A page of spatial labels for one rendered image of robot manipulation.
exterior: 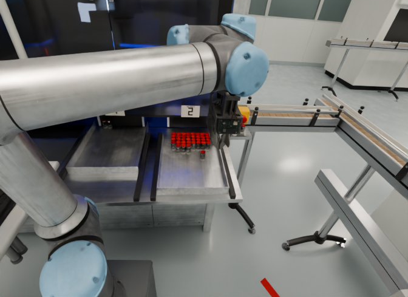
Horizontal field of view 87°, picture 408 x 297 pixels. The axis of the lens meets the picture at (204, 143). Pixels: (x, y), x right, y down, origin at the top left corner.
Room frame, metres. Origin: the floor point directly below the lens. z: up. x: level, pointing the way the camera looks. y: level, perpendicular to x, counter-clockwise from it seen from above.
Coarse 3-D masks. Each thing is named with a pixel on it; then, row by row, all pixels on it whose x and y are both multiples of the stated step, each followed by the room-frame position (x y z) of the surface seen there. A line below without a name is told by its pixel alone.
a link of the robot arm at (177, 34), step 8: (168, 32) 0.45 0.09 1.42; (176, 32) 0.43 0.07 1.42; (184, 32) 0.43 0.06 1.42; (192, 32) 0.44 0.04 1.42; (200, 32) 0.42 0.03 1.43; (208, 32) 0.41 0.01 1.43; (216, 32) 0.41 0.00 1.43; (224, 32) 0.48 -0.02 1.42; (168, 40) 0.45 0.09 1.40; (176, 40) 0.42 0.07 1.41; (184, 40) 0.42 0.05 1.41; (192, 40) 0.42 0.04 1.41; (200, 40) 0.40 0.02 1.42
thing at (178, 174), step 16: (160, 160) 0.64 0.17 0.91; (176, 160) 0.69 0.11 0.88; (192, 160) 0.70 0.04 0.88; (208, 160) 0.71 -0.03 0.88; (160, 176) 0.59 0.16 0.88; (176, 176) 0.60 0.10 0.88; (192, 176) 0.60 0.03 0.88; (208, 176) 0.61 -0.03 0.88; (224, 176) 0.61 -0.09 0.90; (160, 192) 0.50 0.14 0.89; (176, 192) 0.51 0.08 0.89; (192, 192) 0.52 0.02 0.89; (208, 192) 0.52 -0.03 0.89; (224, 192) 0.53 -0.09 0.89
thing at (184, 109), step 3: (183, 108) 0.88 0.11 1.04; (186, 108) 0.88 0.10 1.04; (195, 108) 0.89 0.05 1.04; (198, 108) 0.89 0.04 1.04; (183, 111) 0.88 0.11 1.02; (186, 111) 0.88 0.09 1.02; (195, 111) 0.89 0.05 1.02; (198, 111) 0.89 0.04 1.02; (183, 114) 0.88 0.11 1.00; (186, 114) 0.88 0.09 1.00; (192, 114) 0.89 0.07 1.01; (195, 114) 0.89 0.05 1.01; (198, 114) 0.89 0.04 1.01
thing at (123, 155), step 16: (96, 128) 0.87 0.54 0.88; (112, 128) 0.88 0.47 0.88; (128, 128) 0.90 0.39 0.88; (144, 128) 0.91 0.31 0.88; (80, 144) 0.70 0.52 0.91; (96, 144) 0.75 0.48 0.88; (112, 144) 0.76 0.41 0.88; (128, 144) 0.77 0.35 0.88; (80, 160) 0.63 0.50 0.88; (96, 160) 0.64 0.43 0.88; (112, 160) 0.65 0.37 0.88; (128, 160) 0.66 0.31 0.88
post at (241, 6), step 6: (234, 0) 0.91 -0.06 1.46; (240, 0) 0.91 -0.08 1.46; (246, 0) 0.91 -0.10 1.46; (234, 6) 0.91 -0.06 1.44; (240, 6) 0.91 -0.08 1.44; (246, 6) 0.91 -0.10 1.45; (234, 12) 0.91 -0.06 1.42; (240, 12) 0.91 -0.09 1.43; (246, 12) 0.91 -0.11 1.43; (210, 204) 0.91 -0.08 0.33; (210, 210) 0.91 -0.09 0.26; (210, 216) 0.91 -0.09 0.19; (204, 222) 0.91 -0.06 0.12; (210, 222) 0.91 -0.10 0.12; (204, 228) 0.91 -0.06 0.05; (210, 228) 0.91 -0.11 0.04
